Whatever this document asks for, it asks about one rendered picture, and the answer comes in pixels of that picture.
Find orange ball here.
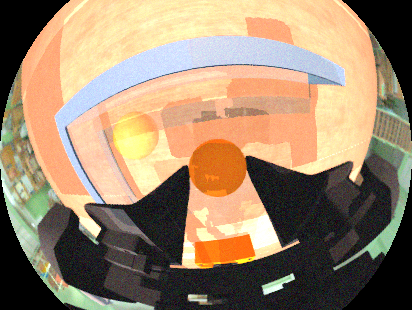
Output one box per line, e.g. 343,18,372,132
189,139,247,198

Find translucent yellow ball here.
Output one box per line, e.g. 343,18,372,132
113,111,159,160

